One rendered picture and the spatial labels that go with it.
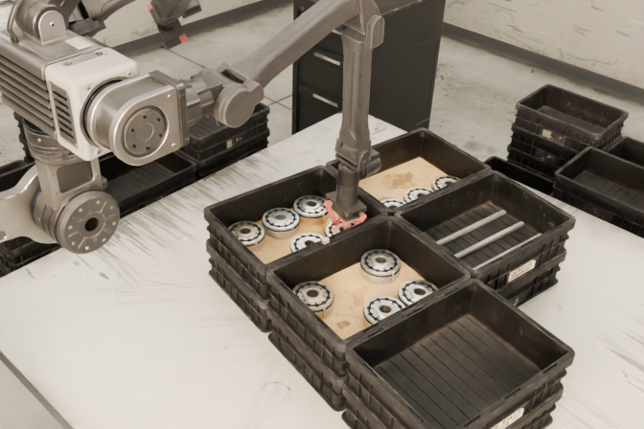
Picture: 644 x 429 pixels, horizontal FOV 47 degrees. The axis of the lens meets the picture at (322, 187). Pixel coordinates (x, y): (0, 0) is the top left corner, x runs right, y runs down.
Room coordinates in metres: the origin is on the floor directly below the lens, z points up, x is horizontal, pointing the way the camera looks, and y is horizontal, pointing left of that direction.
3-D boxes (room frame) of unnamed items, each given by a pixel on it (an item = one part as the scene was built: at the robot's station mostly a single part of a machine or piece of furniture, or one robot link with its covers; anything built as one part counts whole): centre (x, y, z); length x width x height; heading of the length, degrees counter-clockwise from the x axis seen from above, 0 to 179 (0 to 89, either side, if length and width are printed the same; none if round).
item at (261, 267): (1.57, 0.07, 0.92); 0.40 x 0.30 x 0.02; 128
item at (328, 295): (1.32, 0.01, 0.86); 0.10 x 0.10 x 0.01
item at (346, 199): (1.58, -0.07, 0.98); 0.10 x 0.07 x 0.07; 33
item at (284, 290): (1.33, -0.12, 0.92); 0.40 x 0.30 x 0.02; 128
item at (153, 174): (2.42, 0.74, 0.31); 0.40 x 0.30 x 0.34; 138
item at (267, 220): (1.63, 0.11, 0.86); 0.10 x 0.10 x 0.01
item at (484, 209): (1.58, -0.43, 0.87); 0.40 x 0.30 x 0.11; 128
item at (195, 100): (1.16, 0.25, 1.45); 0.09 x 0.08 x 0.12; 48
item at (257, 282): (1.57, 0.07, 0.87); 0.40 x 0.30 x 0.11; 128
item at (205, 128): (2.72, 0.47, 0.37); 0.40 x 0.30 x 0.45; 139
